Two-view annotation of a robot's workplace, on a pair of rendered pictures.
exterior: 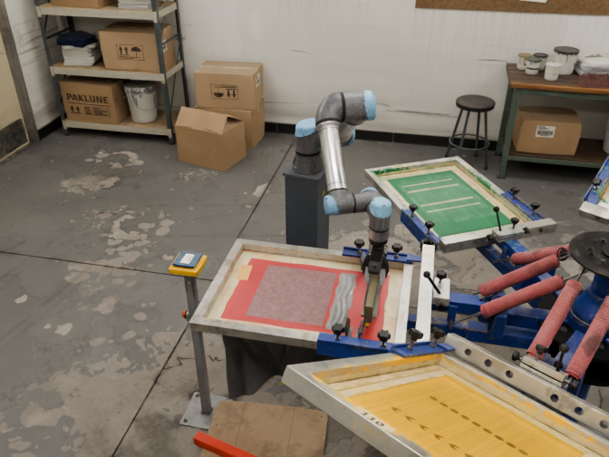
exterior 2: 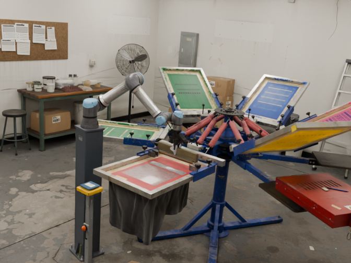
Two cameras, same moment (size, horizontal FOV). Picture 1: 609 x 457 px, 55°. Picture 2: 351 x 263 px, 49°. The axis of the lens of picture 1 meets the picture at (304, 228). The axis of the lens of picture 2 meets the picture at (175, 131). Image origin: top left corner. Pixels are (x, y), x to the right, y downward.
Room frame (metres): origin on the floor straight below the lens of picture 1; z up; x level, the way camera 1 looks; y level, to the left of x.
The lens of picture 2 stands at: (0.57, 2.50, 2.11)
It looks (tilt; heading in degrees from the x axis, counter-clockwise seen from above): 16 degrees down; 295
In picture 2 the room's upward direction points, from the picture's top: 5 degrees clockwise
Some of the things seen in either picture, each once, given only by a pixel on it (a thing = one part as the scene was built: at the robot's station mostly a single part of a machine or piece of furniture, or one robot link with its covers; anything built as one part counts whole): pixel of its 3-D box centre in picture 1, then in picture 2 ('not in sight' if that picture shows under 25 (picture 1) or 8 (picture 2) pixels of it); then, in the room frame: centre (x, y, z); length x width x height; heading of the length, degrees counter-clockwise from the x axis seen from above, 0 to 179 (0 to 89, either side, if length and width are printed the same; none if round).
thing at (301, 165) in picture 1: (307, 158); (89, 120); (2.52, -0.02, 1.25); 0.15 x 0.15 x 0.10
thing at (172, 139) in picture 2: (377, 249); (175, 136); (1.84, -0.27, 1.19); 0.09 x 0.08 x 0.12; 168
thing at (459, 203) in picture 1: (464, 196); (137, 125); (2.50, -0.77, 1.05); 1.08 x 0.61 x 0.23; 18
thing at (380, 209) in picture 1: (380, 214); (177, 118); (1.83, -0.27, 1.35); 0.09 x 0.08 x 0.11; 10
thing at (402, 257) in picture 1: (377, 259); (150, 153); (2.08, -0.31, 0.97); 0.30 x 0.05 x 0.07; 78
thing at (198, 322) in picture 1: (309, 292); (156, 169); (1.86, -0.02, 0.97); 0.79 x 0.58 x 0.04; 78
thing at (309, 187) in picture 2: not in sight; (330, 198); (0.59, -0.10, 1.06); 0.61 x 0.46 x 0.12; 138
